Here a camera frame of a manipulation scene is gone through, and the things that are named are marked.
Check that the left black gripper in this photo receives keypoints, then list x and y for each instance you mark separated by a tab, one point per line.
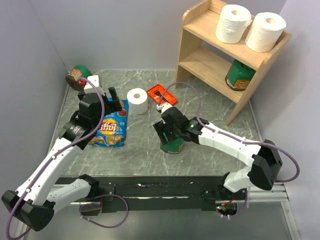
114	104

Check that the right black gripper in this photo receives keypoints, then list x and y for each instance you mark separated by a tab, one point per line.
161	127

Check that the green roll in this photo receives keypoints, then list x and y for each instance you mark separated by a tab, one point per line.
239	76
172	147
75	74

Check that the white paper roll front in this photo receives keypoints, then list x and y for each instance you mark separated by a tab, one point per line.
233	21

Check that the white paper roll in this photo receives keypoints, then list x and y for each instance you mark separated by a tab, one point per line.
137	100
264	32
233	21

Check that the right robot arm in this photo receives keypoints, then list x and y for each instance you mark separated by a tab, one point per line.
262	162

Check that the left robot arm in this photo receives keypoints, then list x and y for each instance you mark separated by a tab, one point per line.
34	203

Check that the wooden two-tier shelf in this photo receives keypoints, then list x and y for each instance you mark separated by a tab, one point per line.
199	25

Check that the orange razor box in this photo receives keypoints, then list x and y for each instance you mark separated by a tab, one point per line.
168	96

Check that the blue chips bag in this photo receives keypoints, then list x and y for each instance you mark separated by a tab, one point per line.
112	132

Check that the black razor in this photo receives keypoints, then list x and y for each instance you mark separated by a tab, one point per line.
157	93

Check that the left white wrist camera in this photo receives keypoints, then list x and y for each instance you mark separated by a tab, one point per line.
96	81

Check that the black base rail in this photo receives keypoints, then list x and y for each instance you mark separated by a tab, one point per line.
151	193

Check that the aluminium frame rail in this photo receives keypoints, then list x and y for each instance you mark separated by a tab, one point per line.
278	193

